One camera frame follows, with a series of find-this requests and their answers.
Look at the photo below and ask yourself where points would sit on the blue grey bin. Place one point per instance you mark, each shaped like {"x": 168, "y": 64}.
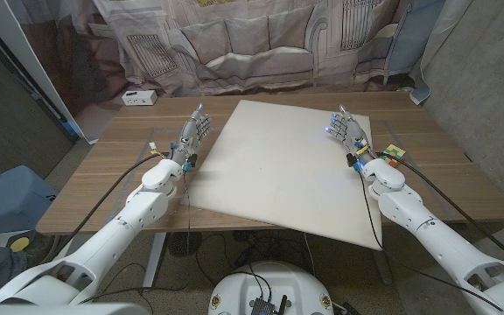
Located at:
{"x": 9, "y": 202}

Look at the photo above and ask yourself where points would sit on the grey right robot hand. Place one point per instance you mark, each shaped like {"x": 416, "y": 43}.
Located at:
{"x": 349, "y": 130}

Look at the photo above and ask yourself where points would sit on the multicoloured Rubik's cube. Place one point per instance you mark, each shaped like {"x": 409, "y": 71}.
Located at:
{"x": 392, "y": 155}

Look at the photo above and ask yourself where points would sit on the printed living room backdrop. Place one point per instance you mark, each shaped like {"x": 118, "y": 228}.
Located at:
{"x": 217, "y": 46}

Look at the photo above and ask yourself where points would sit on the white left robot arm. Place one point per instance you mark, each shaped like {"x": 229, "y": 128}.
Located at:
{"x": 103, "y": 242}

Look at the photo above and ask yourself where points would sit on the white power strip box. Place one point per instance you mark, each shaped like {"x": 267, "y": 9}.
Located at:
{"x": 139, "y": 97}

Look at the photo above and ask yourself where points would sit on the white memory foam sheet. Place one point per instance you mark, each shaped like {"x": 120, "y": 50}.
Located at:
{"x": 282, "y": 171}

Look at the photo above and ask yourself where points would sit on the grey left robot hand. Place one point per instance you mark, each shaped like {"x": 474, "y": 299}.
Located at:
{"x": 192, "y": 132}

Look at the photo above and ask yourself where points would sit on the white robot torso base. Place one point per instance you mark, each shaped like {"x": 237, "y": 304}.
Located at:
{"x": 271, "y": 289}

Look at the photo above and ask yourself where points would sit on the white table leg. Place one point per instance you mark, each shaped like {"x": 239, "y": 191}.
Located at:
{"x": 153, "y": 260}

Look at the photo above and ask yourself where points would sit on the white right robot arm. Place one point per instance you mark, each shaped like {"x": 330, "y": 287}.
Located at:
{"x": 444, "y": 236}

